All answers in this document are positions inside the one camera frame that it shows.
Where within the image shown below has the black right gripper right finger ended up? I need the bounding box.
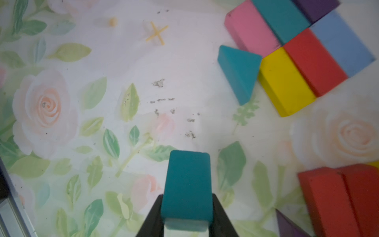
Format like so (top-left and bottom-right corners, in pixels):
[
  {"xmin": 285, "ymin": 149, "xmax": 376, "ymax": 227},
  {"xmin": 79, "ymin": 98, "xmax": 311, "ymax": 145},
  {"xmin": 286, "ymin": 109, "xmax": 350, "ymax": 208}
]
[{"xmin": 208, "ymin": 194, "xmax": 239, "ymax": 237}]

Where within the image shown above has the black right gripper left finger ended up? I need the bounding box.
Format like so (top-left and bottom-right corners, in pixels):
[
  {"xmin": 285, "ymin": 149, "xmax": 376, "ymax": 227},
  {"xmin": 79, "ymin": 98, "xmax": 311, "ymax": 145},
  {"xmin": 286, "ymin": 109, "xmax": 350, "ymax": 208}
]
[{"xmin": 136, "ymin": 194, "xmax": 164, "ymax": 237}]

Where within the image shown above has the red block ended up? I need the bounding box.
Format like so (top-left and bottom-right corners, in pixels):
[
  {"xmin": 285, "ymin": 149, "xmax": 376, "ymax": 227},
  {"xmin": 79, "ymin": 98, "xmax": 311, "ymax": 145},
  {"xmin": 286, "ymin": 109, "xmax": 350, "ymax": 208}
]
[
  {"xmin": 339, "ymin": 164, "xmax": 379, "ymax": 237},
  {"xmin": 298, "ymin": 167, "xmax": 361, "ymax": 237},
  {"xmin": 284, "ymin": 28, "xmax": 348, "ymax": 97}
]

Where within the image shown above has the pink block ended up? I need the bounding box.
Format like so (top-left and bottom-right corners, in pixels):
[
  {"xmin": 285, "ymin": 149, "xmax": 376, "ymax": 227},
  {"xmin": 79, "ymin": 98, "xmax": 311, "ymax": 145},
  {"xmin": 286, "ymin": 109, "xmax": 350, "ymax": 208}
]
[{"xmin": 225, "ymin": 1, "xmax": 281, "ymax": 58}]

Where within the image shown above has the purple triangle block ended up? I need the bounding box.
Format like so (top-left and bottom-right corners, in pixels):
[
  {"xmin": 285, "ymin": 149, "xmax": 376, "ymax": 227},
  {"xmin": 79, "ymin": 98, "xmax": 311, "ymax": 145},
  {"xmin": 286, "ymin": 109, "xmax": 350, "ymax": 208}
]
[{"xmin": 275, "ymin": 209, "xmax": 311, "ymax": 237}]

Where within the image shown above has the yellow block long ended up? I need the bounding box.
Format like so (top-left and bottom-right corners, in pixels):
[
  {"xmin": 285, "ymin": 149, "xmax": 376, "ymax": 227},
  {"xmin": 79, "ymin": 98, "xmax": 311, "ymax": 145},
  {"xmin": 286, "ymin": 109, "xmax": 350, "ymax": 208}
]
[{"xmin": 367, "ymin": 161, "xmax": 379, "ymax": 169}]

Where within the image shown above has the blue grey triangle block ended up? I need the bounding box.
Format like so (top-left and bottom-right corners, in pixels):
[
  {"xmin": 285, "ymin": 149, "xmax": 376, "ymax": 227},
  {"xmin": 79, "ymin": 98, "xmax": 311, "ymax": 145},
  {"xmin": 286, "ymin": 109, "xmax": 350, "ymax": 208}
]
[{"xmin": 311, "ymin": 10, "xmax": 376, "ymax": 78}]

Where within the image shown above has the purple rectangular block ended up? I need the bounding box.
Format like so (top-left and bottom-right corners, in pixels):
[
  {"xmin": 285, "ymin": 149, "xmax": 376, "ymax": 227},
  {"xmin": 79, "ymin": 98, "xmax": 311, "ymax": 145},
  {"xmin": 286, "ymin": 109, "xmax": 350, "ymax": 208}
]
[{"xmin": 292, "ymin": 0, "xmax": 340, "ymax": 24}]

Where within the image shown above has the teal block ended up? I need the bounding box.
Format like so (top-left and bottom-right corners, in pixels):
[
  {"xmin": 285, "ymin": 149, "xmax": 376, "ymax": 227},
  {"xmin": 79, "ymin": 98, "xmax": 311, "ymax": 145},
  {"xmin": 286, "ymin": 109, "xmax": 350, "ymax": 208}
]
[
  {"xmin": 217, "ymin": 45, "xmax": 263, "ymax": 106},
  {"xmin": 252, "ymin": 0, "xmax": 311, "ymax": 45},
  {"xmin": 160, "ymin": 150, "xmax": 213, "ymax": 232}
]

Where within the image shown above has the aluminium front rail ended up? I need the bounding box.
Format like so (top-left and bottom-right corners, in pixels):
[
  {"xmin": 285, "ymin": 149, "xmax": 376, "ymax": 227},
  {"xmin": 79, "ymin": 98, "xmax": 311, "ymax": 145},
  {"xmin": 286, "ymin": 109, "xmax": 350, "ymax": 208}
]
[{"xmin": 1, "ymin": 163, "xmax": 37, "ymax": 237}]

